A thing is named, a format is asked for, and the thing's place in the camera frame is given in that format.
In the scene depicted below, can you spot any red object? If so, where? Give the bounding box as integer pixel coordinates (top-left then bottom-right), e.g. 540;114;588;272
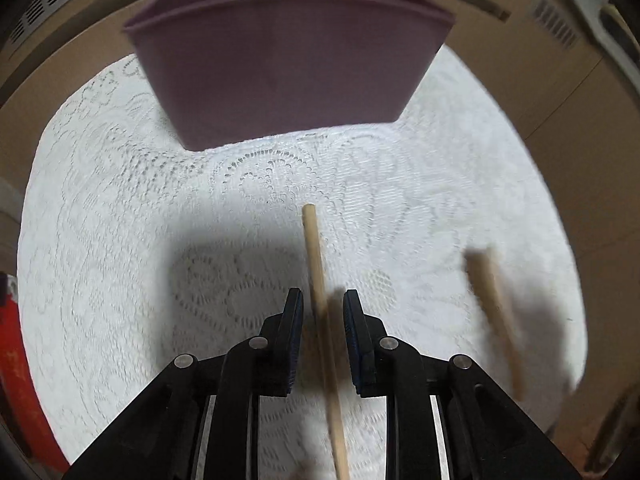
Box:
0;271;71;475

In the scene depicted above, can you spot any purple plastic utensil container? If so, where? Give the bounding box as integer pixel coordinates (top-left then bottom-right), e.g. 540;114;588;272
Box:
122;0;457;152

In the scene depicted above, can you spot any small grey vent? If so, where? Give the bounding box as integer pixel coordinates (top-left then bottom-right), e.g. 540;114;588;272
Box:
530;0;582;52

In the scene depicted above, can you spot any wooden chopstick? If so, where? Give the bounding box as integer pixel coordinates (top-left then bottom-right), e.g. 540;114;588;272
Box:
464;249;528;403
301;203;351;480

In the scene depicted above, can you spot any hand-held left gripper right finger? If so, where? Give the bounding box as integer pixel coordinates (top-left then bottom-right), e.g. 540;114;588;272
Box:
342;288;583;480

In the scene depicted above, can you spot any white plastic object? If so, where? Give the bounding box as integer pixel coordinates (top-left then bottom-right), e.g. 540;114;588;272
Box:
542;0;640;91

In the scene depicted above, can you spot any white lace tablecloth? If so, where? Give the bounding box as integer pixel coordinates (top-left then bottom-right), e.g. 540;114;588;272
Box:
15;45;590;480

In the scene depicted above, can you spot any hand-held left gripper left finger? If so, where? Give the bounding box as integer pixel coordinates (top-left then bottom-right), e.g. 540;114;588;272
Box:
62;287;306;480

